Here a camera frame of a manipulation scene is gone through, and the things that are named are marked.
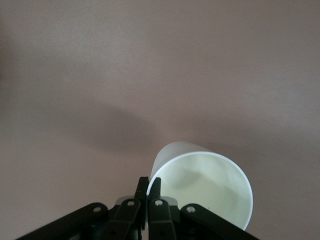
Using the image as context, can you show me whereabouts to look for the white plastic cup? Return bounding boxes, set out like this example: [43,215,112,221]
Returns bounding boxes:
[149,141,254,231]

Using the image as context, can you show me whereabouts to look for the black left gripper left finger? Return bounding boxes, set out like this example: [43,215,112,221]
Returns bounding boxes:
[14,176,150,240]

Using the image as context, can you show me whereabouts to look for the brown table cover sheet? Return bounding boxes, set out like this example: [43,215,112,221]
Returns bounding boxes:
[0,0,320,240]

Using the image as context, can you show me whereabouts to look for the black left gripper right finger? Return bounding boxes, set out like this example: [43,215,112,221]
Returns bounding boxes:
[147,176,261,240]

